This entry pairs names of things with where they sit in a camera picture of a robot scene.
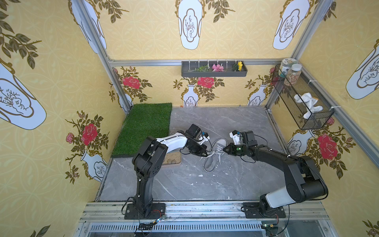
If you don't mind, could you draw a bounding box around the grey canvas sneaker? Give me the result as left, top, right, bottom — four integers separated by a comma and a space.
203, 138, 228, 172

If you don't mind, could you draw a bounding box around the white shoelace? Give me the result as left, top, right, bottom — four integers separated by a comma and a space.
205, 146, 225, 166

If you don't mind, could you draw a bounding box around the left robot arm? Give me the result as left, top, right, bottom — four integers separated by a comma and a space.
122, 124, 209, 220

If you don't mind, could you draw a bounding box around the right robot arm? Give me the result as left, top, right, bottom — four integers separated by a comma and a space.
223, 130, 329, 219

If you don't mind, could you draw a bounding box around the green artificial grass mat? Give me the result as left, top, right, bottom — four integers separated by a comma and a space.
111, 103, 172, 158

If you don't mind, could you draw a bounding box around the white plush toy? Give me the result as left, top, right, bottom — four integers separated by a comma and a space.
294, 92, 323, 119

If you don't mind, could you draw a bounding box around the green artificial plant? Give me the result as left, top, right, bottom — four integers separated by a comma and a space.
191, 65, 210, 72

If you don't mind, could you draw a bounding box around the pink artificial flower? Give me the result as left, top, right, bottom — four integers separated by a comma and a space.
212, 64, 224, 72

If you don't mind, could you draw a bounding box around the yellow artificial flower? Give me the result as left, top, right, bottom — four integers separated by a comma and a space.
237, 61, 243, 71

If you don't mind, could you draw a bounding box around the glass jar white lid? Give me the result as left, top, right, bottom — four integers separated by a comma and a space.
284, 64, 302, 87

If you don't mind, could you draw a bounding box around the patterned jar behind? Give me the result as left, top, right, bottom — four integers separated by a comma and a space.
279, 58, 298, 78

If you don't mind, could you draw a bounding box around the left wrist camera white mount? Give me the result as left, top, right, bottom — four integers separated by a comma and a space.
198, 132, 210, 145

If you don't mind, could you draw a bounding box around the black wire basket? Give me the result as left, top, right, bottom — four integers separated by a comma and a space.
272, 65, 335, 130

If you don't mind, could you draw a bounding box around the grey wall planter shelf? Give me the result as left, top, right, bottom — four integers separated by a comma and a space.
181, 60, 248, 78

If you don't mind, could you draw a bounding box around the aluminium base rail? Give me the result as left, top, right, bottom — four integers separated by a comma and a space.
74, 200, 338, 237

